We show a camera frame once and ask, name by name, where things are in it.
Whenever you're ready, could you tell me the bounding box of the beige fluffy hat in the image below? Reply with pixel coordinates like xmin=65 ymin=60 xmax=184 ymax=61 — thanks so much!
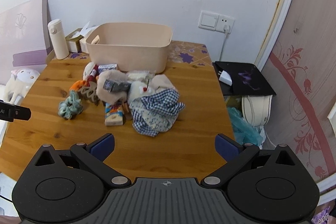
xmin=96 ymin=70 xmax=175 ymax=105

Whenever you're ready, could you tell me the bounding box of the cartoon tissue packet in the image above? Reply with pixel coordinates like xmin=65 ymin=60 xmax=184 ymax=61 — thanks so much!
xmin=104 ymin=103 xmax=123 ymax=126

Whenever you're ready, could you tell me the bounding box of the purple white gift box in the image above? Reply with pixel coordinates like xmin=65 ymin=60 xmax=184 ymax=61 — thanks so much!
xmin=0 ymin=0 xmax=52 ymax=85

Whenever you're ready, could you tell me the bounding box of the white power plug cable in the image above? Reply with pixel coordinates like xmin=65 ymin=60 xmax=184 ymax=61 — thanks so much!
xmin=219 ymin=25 xmax=232 ymax=62

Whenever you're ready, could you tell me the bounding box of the white fluffy plush toy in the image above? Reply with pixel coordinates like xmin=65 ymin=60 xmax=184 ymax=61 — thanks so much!
xmin=126 ymin=71 xmax=155 ymax=104

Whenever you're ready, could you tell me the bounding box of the blue white small box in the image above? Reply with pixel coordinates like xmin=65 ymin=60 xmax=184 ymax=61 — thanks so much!
xmin=98 ymin=64 xmax=118 ymax=73

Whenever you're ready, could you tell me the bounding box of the teal hair scrunchie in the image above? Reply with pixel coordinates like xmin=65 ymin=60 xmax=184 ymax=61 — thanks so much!
xmin=58 ymin=90 xmax=83 ymax=120

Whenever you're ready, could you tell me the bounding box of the tan wooden letter ornament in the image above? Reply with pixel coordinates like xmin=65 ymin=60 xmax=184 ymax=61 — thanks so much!
xmin=79 ymin=81 xmax=100 ymax=106

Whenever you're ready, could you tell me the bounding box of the teal plastic bag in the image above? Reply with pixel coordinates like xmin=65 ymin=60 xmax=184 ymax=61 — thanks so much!
xmin=227 ymin=107 xmax=263 ymax=147

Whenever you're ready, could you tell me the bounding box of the white cat plush toy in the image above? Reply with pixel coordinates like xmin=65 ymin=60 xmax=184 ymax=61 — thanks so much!
xmin=83 ymin=62 xmax=98 ymax=81

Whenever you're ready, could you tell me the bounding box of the orange medicine bottle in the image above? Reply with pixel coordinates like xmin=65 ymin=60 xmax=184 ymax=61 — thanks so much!
xmin=70 ymin=80 xmax=86 ymax=92

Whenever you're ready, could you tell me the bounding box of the black cube gold character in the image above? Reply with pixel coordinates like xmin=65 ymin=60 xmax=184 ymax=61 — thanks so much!
xmin=103 ymin=80 xmax=131 ymax=93

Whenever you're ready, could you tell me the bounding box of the white wall switch socket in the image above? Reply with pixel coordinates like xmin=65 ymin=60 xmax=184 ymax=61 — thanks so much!
xmin=198 ymin=11 xmax=235 ymax=34

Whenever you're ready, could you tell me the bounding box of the cream thermos bottle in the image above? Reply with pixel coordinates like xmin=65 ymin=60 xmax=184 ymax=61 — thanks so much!
xmin=47 ymin=19 xmax=69 ymax=60

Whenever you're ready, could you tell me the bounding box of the beige plastic storage bin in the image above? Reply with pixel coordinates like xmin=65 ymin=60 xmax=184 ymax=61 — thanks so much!
xmin=86 ymin=22 xmax=173 ymax=73

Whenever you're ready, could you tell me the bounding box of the white charger adapter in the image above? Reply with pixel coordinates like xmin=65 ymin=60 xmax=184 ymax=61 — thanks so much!
xmin=218 ymin=71 xmax=232 ymax=86

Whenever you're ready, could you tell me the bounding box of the blue checkered cloth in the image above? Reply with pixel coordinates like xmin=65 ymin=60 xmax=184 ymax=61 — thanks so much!
xmin=130 ymin=89 xmax=185 ymax=137

